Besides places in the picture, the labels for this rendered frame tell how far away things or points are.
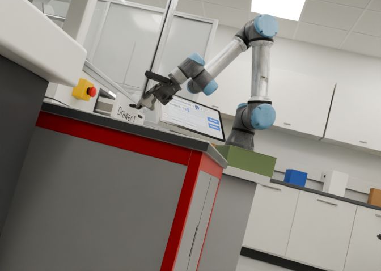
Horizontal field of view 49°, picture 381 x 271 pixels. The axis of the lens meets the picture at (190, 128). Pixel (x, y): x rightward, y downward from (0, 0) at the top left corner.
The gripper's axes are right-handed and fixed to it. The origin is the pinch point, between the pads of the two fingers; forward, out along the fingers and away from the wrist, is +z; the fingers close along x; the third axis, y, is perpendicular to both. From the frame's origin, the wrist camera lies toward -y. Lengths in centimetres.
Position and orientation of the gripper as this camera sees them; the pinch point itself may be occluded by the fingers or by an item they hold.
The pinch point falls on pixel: (138, 105)
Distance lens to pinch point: 189.7
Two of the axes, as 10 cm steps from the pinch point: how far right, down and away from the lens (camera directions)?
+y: 6.3, 7.4, -2.3
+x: 1.7, 1.6, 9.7
